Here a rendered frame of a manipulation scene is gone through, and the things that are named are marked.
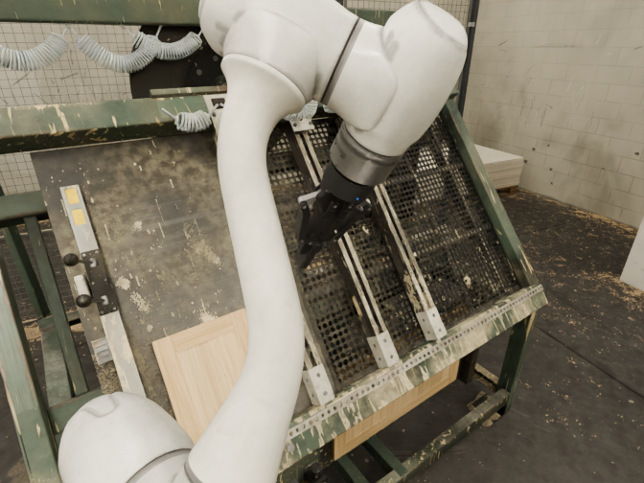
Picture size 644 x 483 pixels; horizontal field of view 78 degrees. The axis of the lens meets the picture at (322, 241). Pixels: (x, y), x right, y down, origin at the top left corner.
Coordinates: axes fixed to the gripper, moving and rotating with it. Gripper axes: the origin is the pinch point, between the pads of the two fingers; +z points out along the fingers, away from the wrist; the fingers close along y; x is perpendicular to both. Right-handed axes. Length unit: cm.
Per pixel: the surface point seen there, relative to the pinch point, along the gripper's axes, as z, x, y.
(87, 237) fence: 60, -50, 37
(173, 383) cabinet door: 78, -7, 14
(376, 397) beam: 81, 10, -56
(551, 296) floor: 157, -55, -319
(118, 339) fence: 71, -20, 29
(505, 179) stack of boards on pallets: 209, -268, -479
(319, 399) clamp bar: 77, 7, -32
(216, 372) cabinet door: 78, -8, 1
